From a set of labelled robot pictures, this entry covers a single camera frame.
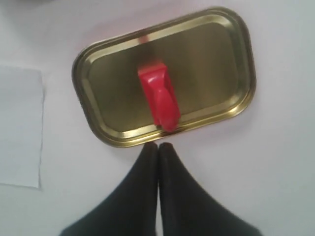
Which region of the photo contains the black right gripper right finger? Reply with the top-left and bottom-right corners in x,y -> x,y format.
159,143 -> 261,236

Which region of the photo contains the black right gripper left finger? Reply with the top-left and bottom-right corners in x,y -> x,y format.
61,143 -> 158,236

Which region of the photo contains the gold tin lid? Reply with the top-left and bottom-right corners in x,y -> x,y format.
72,7 -> 256,148

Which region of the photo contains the small red block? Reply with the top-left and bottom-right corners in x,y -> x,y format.
137,62 -> 181,132

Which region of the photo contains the white paper sheet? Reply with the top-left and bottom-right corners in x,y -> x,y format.
0,65 -> 44,188

